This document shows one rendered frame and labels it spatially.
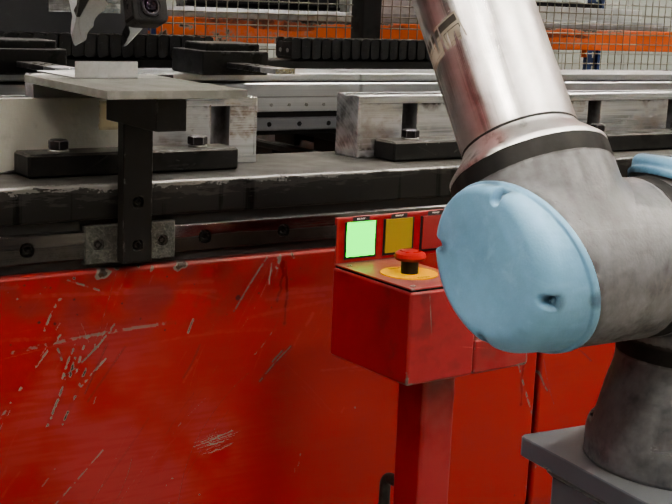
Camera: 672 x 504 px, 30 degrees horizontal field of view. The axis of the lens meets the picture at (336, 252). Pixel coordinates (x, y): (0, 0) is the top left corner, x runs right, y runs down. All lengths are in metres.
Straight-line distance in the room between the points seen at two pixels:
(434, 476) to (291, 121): 0.76
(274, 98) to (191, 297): 0.57
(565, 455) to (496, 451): 1.08
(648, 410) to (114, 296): 0.85
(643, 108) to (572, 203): 1.49
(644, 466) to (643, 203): 0.20
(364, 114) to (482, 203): 1.10
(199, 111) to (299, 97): 0.42
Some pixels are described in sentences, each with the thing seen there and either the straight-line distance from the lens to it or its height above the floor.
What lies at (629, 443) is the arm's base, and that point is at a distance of 0.95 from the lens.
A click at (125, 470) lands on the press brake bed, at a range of 1.69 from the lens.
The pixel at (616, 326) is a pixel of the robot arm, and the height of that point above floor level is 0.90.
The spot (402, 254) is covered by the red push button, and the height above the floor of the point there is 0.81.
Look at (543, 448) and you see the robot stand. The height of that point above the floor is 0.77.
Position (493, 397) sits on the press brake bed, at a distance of 2.02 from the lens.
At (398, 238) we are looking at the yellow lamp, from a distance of 1.65.
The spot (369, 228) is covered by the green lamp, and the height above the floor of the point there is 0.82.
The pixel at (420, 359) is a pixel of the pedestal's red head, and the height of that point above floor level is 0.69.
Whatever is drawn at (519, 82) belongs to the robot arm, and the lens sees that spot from 0.88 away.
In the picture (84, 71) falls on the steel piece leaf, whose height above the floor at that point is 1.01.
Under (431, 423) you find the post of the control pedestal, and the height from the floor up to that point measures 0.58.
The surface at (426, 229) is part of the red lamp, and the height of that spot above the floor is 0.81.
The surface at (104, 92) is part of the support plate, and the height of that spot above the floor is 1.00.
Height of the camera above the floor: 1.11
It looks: 11 degrees down
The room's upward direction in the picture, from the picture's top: 2 degrees clockwise
